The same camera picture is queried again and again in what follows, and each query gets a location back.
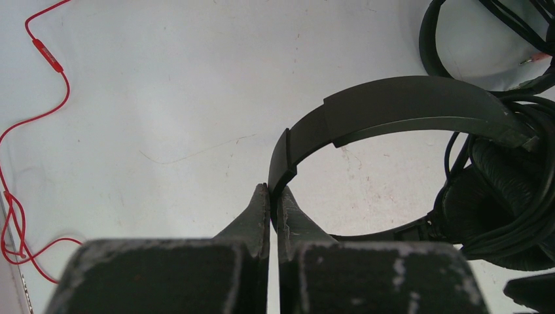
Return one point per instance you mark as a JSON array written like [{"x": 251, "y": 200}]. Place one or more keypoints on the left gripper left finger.
[{"x": 227, "y": 273}]

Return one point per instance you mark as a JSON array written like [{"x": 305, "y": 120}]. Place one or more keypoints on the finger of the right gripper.
[{"x": 535, "y": 292}]

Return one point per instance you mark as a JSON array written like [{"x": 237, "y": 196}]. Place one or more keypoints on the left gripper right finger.
[{"x": 318, "y": 274}]

